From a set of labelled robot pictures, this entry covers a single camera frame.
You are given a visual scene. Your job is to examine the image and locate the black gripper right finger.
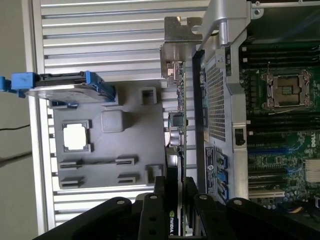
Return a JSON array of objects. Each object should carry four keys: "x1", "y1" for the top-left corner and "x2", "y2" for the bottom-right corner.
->
[{"x1": 186, "y1": 177, "x2": 320, "y2": 240}]

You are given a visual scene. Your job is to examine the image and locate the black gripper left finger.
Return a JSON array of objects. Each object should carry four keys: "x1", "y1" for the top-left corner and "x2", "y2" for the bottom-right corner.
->
[{"x1": 31, "y1": 175, "x2": 168, "y2": 240}]

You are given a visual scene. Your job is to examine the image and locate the graphics card with black shroud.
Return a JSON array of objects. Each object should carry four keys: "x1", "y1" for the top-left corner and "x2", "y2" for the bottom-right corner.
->
[{"x1": 159, "y1": 16, "x2": 204, "y2": 240}]

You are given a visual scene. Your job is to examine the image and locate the white expansion slot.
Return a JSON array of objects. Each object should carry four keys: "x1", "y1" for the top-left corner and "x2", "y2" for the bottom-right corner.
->
[{"x1": 249, "y1": 190, "x2": 286, "y2": 200}]

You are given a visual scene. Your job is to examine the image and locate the short black expansion slot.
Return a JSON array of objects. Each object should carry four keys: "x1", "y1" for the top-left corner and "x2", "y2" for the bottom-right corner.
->
[{"x1": 249, "y1": 169, "x2": 287, "y2": 177}]

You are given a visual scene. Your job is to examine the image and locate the grey plastic parts rack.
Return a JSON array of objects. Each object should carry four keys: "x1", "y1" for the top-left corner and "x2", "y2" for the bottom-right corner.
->
[{"x1": 47, "y1": 79, "x2": 168, "y2": 191}]

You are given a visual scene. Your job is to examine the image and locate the blue expansion slot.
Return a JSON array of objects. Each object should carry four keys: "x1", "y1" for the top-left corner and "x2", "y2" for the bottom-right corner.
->
[{"x1": 248, "y1": 147, "x2": 295, "y2": 155}]

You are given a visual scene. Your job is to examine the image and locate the long black expansion slot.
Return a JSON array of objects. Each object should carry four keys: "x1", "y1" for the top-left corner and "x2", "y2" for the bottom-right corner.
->
[{"x1": 247, "y1": 136, "x2": 283, "y2": 147}]

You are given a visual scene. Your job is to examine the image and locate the silver finned heatsink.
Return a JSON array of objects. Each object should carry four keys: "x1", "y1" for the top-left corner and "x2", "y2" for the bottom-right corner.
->
[{"x1": 302, "y1": 159, "x2": 320, "y2": 185}]

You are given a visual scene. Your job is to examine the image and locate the silver CPU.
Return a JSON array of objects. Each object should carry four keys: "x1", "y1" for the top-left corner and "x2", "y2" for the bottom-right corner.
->
[{"x1": 62, "y1": 123, "x2": 89, "y2": 151}]

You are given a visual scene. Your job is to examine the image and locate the black and silver PC case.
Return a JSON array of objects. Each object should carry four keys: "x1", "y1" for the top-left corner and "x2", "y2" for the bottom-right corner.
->
[{"x1": 192, "y1": 0, "x2": 320, "y2": 240}]

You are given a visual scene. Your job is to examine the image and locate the green motherboard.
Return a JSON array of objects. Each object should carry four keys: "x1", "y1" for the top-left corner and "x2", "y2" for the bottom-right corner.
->
[{"x1": 238, "y1": 41, "x2": 320, "y2": 218}]

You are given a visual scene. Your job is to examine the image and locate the CPU socket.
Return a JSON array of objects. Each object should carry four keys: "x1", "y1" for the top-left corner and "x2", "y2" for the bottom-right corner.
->
[{"x1": 261, "y1": 69, "x2": 315, "y2": 112}]

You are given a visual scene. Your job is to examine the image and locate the hard disk in blue carrier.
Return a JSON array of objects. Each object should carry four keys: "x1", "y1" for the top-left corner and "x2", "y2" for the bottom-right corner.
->
[{"x1": 0, "y1": 71, "x2": 118, "y2": 106}]

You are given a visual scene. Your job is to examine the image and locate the black floor cable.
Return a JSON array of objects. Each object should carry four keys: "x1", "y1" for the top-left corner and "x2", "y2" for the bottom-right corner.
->
[{"x1": 0, "y1": 124, "x2": 29, "y2": 131}]

